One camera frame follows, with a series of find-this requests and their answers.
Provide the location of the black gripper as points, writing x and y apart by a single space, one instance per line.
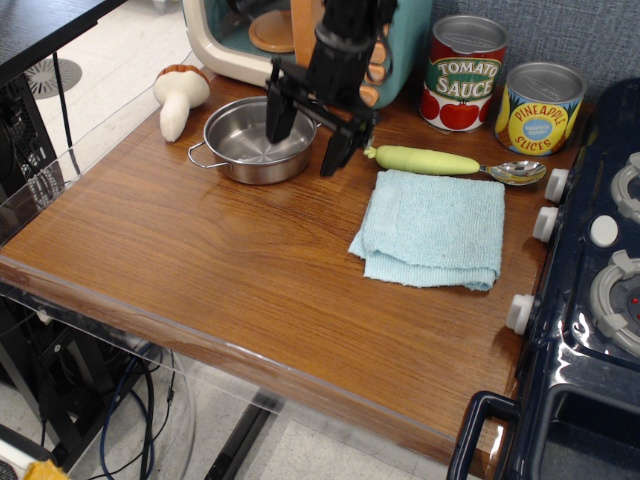
326 90

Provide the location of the stainless steel pan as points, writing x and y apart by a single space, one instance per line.
235 143

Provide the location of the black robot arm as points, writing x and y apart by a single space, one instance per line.
356 14

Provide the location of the teal toy microwave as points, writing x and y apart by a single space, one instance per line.
238 39

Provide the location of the plush mushroom toy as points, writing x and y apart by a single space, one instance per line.
179 89

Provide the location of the light blue folded cloth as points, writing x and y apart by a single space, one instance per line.
427 231

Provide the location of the tomato sauce can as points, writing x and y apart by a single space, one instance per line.
465 59

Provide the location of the pineapple slices can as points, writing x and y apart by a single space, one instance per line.
539 107

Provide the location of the round floor drain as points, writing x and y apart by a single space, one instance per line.
45 77

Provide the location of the dark blue toy stove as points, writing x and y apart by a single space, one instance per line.
576 411

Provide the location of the spoon with green handle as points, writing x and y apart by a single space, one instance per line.
436 163

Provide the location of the black table frame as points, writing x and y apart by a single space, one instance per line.
73 381

